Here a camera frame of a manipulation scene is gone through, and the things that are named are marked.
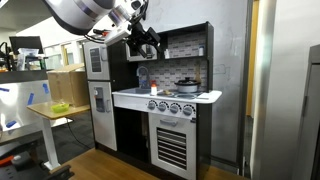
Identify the toy microwave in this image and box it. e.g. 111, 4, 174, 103
125, 41, 159, 62

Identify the green bowl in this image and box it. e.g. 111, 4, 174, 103
50, 102, 70, 114

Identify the black floor cable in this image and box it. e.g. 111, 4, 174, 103
65, 118, 92, 151

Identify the grey metal cabinet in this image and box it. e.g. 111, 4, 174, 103
291, 44, 320, 180

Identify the white bottle with red cap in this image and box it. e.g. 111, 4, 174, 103
150, 80, 158, 97

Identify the silver toy pot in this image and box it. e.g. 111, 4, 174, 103
175, 82, 201, 94

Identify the cardboard box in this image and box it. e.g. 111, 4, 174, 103
47, 63, 90, 108

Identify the grey toy sink basin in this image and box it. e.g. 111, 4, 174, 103
124, 87, 153, 96

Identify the clear plastic container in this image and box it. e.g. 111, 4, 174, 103
16, 47, 40, 71

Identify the wooden utensil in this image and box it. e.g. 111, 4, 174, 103
196, 63, 203, 84

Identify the black computer monitor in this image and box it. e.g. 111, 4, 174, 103
9, 35, 44, 55

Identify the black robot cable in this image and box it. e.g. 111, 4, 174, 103
128, 0, 149, 28

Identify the wooden side table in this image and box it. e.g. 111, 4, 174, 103
27, 100, 92, 171

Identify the white oven door with slats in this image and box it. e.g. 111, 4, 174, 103
148, 113, 198, 180

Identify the large whiteboard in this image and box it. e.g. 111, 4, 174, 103
139, 0, 254, 168

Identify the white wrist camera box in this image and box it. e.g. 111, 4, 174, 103
104, 29, 133, 47

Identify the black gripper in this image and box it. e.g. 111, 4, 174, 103
125, 22, 162, 59

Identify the black domed pot lid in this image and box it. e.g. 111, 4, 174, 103
174, 77, 202, 86

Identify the grey stove knob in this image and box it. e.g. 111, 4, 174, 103
182, 104, 195, 117
157, 101, 169, 113
169, 102, 181, 115
147, 99, 158, 111

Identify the black white toy kitchen set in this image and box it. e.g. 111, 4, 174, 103
83, 21, 223, 180

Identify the black cart with orange part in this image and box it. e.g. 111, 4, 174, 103
0, 151, 75, 180

